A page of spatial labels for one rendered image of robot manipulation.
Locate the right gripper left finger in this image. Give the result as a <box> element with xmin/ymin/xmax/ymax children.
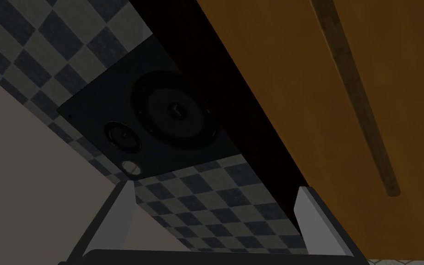
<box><xmin>67</xmin><ymin>180</ymin><xmax>136</xmax><ymax>261</ymax></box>

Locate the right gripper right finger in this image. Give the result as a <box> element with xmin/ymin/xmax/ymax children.
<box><xmin>293</xmin><ymin>186</ymin><xmax>361</xmax><ymax>256</ymax></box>

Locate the brown wooden cupboard door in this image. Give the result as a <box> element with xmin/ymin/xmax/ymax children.
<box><xmin>196</xmin><ymin>0</ymin><xmax>424</xmax><ymax>261</ymax></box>

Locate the black loudspeaker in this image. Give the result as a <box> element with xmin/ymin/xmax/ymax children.
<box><xmin>56</xmin><ymin>34</ymin><xmax>241</xmax><ymax>182</ymax></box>

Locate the long brown bar handle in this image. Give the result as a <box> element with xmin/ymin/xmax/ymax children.
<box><xmin>309</xmin><ymin>0</ymin><xmax>401</xmax><ymax>197</ymax></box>

